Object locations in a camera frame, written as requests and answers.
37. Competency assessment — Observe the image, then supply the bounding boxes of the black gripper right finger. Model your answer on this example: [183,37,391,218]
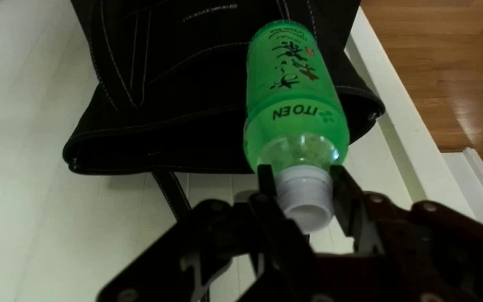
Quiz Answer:
[329,162,483,302]

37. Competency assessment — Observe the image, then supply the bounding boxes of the black shoulder bag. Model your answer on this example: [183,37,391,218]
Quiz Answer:
[62,0,388,221]

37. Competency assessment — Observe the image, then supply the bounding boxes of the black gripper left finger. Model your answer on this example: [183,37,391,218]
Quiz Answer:
[96,162,317,302]

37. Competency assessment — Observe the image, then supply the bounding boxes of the green tea bottle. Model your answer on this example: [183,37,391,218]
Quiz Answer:
[242,18,351,236]

